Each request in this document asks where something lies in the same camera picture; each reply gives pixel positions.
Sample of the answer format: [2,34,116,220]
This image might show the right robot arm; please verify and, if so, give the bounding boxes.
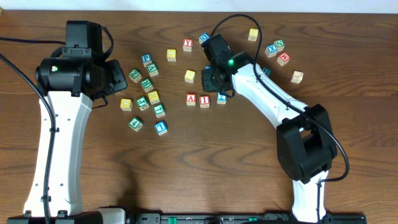
[201,34,337,223]

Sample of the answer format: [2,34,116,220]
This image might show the yellow C block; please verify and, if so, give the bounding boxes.
[120,98,132,111]

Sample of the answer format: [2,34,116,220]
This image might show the white picture block right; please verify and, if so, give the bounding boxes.
[290,71,303,84]

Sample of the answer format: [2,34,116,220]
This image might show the green N block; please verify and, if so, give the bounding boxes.
[274,39,285,52]

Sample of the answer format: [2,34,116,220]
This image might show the blue 2 block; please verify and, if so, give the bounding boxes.
[217,92,228,105]

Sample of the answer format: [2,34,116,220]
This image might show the green Z block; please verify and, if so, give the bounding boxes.
[129,68,142,83]

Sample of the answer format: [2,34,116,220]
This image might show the yellow K block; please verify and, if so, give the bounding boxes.
[148,90,160,105]

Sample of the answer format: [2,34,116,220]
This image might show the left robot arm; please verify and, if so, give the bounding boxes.
[8,21,129,223]

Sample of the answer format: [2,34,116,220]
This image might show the red A block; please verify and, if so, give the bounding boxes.
[186,93,197,106]

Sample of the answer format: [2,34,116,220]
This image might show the blue X block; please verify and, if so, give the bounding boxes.
[265,44,278,58]

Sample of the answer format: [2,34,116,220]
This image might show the green 4 block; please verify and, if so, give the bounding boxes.
[128,117,143,132]

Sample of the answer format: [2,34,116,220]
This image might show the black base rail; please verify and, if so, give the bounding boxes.
[126,213,368,224]

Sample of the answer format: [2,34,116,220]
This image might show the blue T block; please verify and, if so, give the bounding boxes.
[154,121,168,136]

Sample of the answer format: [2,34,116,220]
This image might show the green V block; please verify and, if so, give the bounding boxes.
[146,63,159,77]

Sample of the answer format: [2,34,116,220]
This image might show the red M block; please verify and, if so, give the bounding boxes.
[277,52,290,67]

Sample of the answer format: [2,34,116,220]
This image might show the yellow O block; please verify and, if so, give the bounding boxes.
[167,49,177,62]

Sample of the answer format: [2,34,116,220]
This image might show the yellow S block centre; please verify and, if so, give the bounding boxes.
[184,70,196,83]

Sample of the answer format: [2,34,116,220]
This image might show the red Y block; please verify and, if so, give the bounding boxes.
[183,39,193,52]

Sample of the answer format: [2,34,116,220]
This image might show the green J block left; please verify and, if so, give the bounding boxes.
[136,96,149,111]

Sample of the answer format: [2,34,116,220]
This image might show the blue D block top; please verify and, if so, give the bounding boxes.
[198,32,210,44]

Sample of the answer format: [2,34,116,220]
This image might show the green R block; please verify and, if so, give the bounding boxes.
[141,78,154,93]

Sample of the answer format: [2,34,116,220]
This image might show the blue H block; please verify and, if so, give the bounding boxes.
[262,67,272,77]

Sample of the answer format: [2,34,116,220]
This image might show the green L block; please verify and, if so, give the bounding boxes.
[153,104,165,118]

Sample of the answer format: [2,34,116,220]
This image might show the red I block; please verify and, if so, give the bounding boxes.
[200,95,210,108]

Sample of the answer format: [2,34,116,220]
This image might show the yellow block top right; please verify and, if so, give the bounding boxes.
[248,28,259,42]

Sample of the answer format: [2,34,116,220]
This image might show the blue P block left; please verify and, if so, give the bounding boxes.
[141,54,153,67]

